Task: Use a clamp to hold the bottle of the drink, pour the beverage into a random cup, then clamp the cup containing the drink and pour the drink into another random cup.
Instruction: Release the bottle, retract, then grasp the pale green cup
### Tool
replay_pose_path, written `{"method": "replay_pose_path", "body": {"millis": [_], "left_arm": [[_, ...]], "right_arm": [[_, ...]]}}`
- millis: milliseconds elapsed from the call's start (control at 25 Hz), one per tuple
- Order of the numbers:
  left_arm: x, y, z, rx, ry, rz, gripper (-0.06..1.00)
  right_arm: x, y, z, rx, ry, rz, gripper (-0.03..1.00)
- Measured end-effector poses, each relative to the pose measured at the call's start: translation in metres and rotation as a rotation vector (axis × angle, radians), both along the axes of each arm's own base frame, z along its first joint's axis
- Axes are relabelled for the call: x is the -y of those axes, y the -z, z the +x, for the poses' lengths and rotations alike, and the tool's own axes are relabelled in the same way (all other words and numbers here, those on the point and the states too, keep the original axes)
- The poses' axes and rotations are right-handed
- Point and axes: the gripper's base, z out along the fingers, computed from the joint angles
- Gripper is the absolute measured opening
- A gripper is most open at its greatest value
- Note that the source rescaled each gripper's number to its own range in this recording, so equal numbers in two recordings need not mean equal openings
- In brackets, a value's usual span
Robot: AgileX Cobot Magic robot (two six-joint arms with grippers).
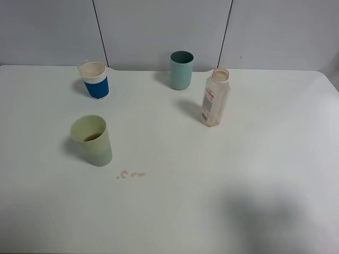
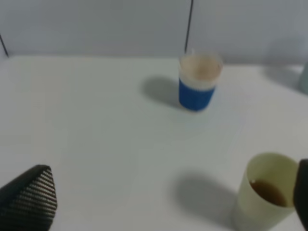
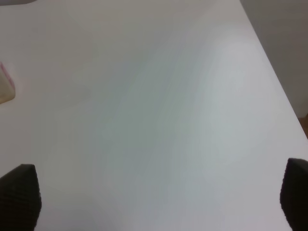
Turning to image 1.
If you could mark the clear plastic beverage bottle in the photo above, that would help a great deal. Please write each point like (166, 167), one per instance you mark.
(216, 93)

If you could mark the teal plastic cup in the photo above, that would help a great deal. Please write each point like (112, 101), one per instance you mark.
(181, 69)

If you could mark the light green plastic cup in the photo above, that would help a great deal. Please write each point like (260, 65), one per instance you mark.
(91, 134)

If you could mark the blue and white paper cup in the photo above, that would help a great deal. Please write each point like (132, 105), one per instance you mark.
(94, 76)

